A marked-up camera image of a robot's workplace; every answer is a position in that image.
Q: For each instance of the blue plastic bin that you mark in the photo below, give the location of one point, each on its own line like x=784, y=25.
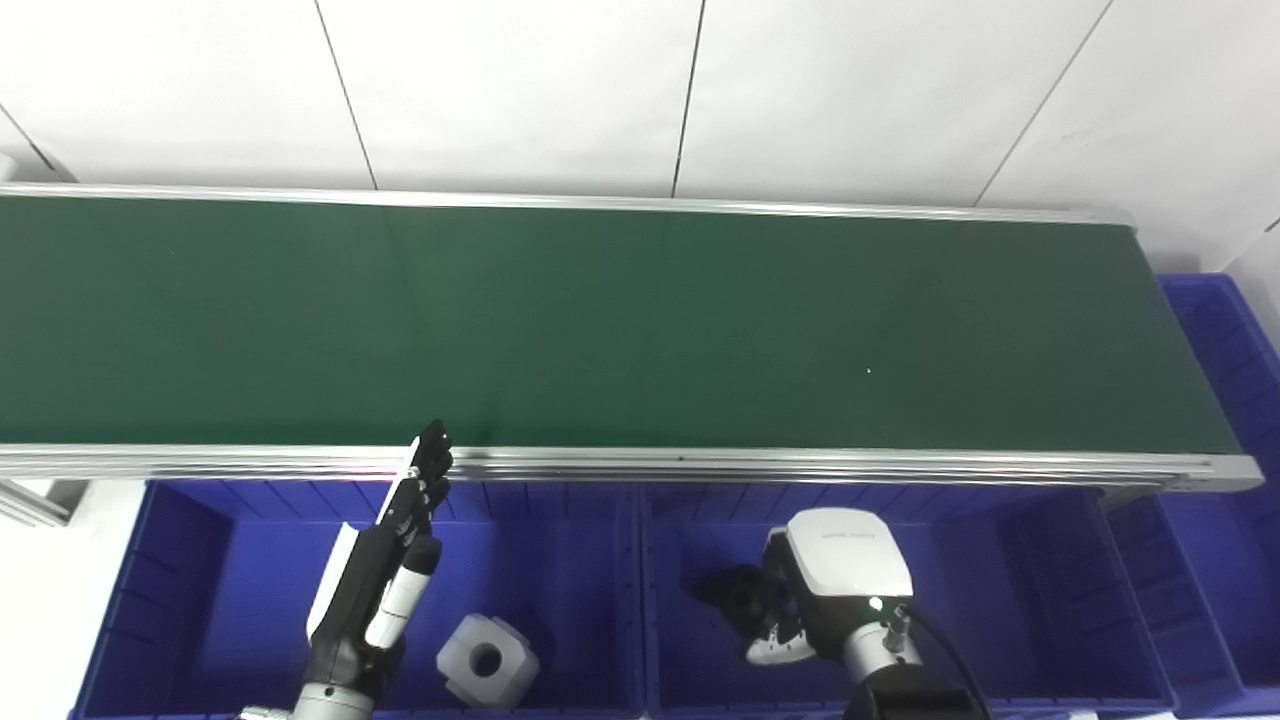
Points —
x=1215, y=560
x=220, y=600
x=1040, y=600

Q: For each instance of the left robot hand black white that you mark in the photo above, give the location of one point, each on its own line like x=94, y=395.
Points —
x=360, y=600

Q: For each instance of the green conveyor belt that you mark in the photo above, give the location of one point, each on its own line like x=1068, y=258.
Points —
x=600, y=320
x=700, y=467

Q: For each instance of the aluminium conveyor leg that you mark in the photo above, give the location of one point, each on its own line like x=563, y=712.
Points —
x=35, y=503

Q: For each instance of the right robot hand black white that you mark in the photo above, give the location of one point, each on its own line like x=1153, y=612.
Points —
x=845, y=570

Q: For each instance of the white block part with hole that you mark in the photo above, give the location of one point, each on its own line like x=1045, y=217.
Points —
x=488, y=660

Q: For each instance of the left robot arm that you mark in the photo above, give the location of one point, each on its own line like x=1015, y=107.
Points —
x=330, y=703

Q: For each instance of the black flange part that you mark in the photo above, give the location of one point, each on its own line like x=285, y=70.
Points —
x=718, y=597

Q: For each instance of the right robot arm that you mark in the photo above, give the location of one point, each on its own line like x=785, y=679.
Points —
x=900, y=695

